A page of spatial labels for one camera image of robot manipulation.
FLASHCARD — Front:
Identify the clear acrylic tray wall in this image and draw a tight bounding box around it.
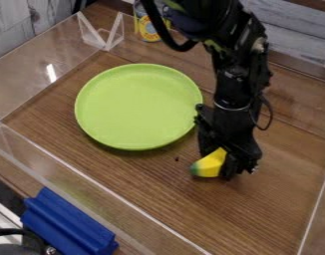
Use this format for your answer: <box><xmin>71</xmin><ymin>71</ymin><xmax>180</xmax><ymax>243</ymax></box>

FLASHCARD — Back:
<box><xmin>0</xmin><ymin>121</ymin><xmax>210</xmax><ymax>255</ymax></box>

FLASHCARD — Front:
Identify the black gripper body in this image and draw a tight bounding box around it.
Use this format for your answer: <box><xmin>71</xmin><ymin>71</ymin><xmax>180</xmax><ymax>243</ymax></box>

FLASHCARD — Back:
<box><xmin>194</xmin><ymin>103</ymin><xmax>263</xmax><ymax>173</ymax></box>

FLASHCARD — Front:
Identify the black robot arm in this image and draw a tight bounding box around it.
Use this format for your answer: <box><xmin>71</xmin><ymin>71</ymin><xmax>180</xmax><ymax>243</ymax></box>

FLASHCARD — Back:
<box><xmin>142</xmin><ymin>0</ymin><xmax>272</xmax><ymax>180</ymax></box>

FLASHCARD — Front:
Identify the yellow toy banana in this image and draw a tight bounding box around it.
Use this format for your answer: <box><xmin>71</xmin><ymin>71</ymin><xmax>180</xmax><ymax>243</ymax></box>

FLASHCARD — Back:
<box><xmin>190</xmin><ymin>147</ymin><xmax>226</xmax><ymax>177</ymax></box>

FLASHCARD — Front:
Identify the green round plate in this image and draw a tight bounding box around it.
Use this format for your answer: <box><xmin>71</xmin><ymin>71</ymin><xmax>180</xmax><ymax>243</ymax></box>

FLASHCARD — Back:
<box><xmin>75</xmin><ymin>64</ymin><xmax>202</xmax><ymax>150</ymax></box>

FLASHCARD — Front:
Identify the yellow labelled tin can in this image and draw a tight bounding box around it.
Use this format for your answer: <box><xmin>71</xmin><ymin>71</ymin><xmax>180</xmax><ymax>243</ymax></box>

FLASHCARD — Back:
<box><xmin>134</xmin><ymin>0</ymin><xmax>162</xmax><ymax>43</ymax></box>

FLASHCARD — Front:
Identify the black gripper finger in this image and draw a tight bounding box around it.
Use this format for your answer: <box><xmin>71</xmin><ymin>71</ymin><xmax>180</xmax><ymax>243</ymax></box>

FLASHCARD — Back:
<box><xmin>220</xmin><ymin>152</ymin><xmax>250</xmax><ymax>180</ymax></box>
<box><xmin>197</xmin><ymin>127</ymin><xmax>221</xmax><ymax>156</ymax></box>

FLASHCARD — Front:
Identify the clear acrylic corner bracket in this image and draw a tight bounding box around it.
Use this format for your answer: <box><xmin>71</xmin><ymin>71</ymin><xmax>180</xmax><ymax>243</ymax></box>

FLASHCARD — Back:
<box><xmin>77</xmin><ymin>12</ymin><xmax>125</xmax><ymax>52</ymax></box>

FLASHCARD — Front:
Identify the black cable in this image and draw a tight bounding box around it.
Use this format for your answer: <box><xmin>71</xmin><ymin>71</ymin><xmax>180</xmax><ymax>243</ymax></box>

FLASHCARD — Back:
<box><xmin>0</xmin><ymin>228</ymin><xmax>47</xmax><ymax>255</ymax></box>

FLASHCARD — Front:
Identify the blue plastic clamp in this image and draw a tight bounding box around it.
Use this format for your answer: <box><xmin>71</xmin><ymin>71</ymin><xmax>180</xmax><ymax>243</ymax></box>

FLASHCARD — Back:
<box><xmin>22</xmin><ymin>187</ymin><xmax>119</xmax><ymax>255</ymax></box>

